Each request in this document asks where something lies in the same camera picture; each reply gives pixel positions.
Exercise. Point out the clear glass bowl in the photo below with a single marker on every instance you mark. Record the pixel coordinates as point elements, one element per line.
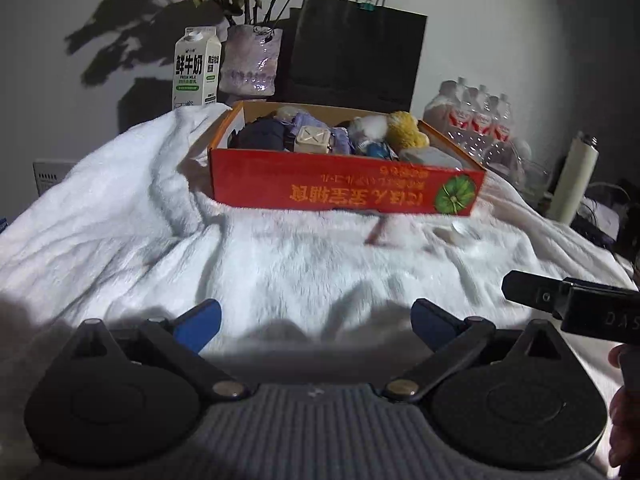
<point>513,160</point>

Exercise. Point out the yellow plush toy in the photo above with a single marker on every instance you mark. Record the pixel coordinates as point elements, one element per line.
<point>403,132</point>

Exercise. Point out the person's hand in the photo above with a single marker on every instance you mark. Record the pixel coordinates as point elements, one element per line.
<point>624,412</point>

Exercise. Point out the purple glass vase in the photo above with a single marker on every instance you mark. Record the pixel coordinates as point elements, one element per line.
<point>250,64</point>

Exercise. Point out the teal binder clip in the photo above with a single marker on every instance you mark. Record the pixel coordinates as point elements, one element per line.
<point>367,5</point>

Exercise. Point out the white travel plug adapter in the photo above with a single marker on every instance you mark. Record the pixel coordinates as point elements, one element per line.
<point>313,140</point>

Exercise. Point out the white fluffy blanket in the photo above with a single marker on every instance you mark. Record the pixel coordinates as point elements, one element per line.
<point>133,232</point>

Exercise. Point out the white box at left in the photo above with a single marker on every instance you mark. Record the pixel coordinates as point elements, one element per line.
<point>50,172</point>

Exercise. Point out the red cardboard box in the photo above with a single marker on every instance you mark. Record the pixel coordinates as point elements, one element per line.
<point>286,180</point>

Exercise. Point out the navy blue pouch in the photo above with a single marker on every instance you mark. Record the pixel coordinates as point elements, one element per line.
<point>266,134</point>

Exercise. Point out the white plush toy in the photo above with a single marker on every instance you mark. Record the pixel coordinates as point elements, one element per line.
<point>367,129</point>

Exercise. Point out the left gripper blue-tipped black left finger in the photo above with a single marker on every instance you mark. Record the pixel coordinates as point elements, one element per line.
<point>177,345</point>

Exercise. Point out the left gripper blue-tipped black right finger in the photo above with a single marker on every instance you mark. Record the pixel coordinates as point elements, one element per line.
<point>455,344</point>

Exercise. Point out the pack of water bottles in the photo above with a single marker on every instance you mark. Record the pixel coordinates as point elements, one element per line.
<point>473,119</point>

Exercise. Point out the cream thermos bottle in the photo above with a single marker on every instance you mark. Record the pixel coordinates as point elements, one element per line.
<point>574,178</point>

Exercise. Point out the white milk carton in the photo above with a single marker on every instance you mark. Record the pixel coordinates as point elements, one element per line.
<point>196,67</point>

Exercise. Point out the black paper shopping bag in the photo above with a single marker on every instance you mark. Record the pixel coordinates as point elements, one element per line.
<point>334,53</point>

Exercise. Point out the white lotion bottle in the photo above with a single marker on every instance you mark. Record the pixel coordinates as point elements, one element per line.
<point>432,157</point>

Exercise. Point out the purple knitted cloth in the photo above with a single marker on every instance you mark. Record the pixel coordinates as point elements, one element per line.
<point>341,141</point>

